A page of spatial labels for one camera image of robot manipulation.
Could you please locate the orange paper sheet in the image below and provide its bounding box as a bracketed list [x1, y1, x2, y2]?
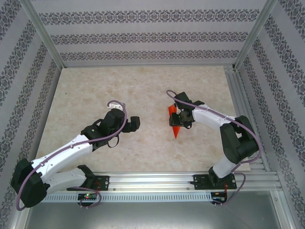
[167, 104, 183, 140]

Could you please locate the right controller circuit board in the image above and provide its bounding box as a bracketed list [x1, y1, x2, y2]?
[212, 192, 228, 201]

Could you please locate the grey metal panel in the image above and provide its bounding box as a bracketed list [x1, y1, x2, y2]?
[25, 201, 290, 229]

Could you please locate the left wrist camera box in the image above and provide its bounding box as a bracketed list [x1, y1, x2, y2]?
[106, 101, 124, 111]

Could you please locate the aluminium side rail profile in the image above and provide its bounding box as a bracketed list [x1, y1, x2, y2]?
[224, 66, 271, 172]

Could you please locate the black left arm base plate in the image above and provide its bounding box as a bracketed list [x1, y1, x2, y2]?
[66, 175, 110, 191]

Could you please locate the long aluminium mounting rail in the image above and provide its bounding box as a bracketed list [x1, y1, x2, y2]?
[22, 172, 281, 191]

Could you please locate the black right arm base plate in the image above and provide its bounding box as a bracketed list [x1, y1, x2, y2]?
[193, 174, 238, 191]

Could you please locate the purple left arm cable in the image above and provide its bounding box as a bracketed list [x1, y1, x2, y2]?
[16, 100, 128, 211]

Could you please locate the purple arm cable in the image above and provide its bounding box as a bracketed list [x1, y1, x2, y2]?
[16, 100, 128, 211]
[165, 89, 262, 208]

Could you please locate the slotted grey cable duct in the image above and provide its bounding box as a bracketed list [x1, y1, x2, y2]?
[44, 192, 213, 202]

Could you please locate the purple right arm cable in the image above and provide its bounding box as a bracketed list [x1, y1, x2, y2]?
[165, 89, 262, 208]

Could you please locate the aluminium frame post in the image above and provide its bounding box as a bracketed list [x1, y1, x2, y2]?
[234, 0, 278, 70]
[20, 0, 66, 69]

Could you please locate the aluminium frame beam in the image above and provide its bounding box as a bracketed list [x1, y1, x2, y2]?
[271, 190, 294, 229]
[13, 192, 34, 229]

